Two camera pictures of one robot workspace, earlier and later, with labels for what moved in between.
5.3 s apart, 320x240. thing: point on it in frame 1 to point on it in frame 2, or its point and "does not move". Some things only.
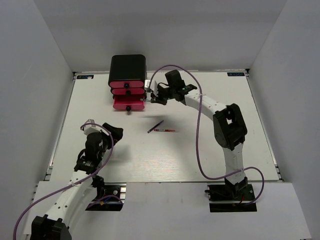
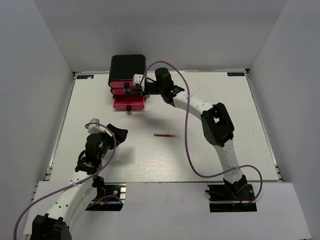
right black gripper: x=158 y=99 to x=140 y=91
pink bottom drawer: x=128 y=102 does not move
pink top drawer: x=126 y=84 does not move
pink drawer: x=128 y=91 does not move
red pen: x=164 y=130 to x=163 y=135
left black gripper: x=117 y=132 does not move
